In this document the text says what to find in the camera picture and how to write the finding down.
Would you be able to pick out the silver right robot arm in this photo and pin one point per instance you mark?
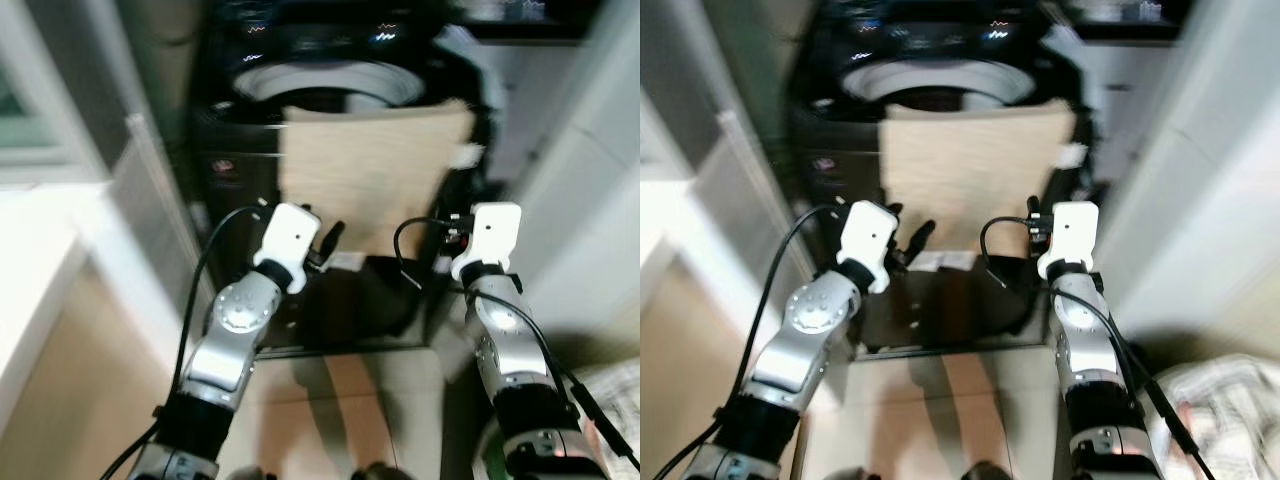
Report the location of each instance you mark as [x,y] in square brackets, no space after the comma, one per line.
[1085,340]
[505,345]

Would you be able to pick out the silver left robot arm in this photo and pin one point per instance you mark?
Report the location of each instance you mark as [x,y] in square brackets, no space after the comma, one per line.
[235,320]
[810,320]

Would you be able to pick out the black top-load washing machine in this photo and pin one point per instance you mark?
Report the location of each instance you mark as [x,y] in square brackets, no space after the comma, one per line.
[235,140]
[835,140]

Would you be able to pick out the white cloth tag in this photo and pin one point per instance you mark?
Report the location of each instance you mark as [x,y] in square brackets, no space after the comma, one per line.
[468,157]
[1071,156]

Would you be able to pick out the beige cloth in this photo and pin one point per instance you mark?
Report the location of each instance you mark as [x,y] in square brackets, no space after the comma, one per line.
[370,170]
[970,170]

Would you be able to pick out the light grey cabinet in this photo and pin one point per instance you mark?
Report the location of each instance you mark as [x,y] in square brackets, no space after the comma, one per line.
[590,200]
[1210,180]

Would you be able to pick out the white base cabinet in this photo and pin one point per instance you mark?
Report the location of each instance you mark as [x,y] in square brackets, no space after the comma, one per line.
[1130,100]
[530,100]

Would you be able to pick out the clear washer lid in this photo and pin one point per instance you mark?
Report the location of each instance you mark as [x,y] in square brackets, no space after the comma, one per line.
[470,70]
[1070,65]

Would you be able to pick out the grey metal panel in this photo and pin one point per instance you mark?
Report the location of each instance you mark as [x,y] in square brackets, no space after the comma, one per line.
[150,210]
[745,200]

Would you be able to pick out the black countertop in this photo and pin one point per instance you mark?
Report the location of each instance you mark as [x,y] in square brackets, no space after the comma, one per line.
[1120,30]
[520,30]

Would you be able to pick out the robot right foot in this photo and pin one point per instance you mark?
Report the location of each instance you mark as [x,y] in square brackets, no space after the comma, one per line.
[988,471]
[378,471]

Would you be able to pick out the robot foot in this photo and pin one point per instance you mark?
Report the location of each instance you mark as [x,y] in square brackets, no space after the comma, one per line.
[988,471]
[378,471]
[848,474]

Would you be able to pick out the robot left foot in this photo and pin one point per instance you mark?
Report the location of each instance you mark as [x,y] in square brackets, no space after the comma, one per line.
[848,474]

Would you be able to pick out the plaid laundry cloth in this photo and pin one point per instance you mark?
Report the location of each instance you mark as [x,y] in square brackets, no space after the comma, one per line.
[615,410]
[1220,410]

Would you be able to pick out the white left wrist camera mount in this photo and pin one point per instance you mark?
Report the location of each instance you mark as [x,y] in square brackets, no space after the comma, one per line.
[287,240]
[868,240]

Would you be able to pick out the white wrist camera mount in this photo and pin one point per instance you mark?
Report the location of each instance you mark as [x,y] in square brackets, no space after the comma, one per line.
[868,240]
[1072,235]
[492,235]
[287,240]

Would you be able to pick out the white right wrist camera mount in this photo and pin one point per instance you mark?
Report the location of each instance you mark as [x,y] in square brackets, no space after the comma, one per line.
[492,235]
[1072,235]

